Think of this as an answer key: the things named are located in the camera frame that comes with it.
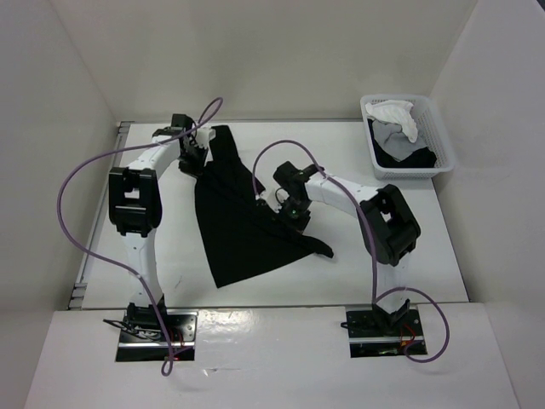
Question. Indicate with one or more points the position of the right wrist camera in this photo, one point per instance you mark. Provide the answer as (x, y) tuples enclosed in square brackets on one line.
[(269, 198)]

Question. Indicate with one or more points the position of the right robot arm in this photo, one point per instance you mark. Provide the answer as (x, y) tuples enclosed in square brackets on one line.
[(389, 230)]

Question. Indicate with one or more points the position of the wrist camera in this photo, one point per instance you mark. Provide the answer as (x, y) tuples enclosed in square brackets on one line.
[(269, 198), (204, 136)]

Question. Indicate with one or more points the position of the white plastic laundry basket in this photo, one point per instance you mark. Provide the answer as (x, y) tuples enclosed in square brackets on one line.
[(429, 121)]

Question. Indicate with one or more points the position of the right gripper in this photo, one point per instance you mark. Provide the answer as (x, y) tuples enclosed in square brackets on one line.
[(299, 225)]

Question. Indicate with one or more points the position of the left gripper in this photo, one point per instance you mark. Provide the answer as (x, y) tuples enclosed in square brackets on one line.
[(197, 168)]

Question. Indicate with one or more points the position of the black tank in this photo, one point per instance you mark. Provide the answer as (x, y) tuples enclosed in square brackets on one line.
[(424, 158), (241, 238)]

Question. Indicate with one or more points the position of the grey tank top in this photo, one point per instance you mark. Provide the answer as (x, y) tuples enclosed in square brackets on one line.
[(392, 141)]

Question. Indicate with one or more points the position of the black tank top in basket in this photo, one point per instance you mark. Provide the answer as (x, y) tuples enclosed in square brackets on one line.
[(424, 158)]

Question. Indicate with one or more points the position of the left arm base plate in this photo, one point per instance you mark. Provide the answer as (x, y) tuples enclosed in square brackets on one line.
[(137, 343)]

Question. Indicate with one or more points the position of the white tank top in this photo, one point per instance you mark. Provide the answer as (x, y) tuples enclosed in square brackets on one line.
[(395, 112)]

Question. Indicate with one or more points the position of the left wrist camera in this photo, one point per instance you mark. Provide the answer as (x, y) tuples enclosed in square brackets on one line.
[(204, 136)]

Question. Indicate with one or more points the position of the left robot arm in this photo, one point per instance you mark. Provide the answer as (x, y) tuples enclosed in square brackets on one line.
[(136, 210)]

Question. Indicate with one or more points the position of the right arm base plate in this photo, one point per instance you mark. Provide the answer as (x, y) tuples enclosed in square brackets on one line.
[(367, 339)]

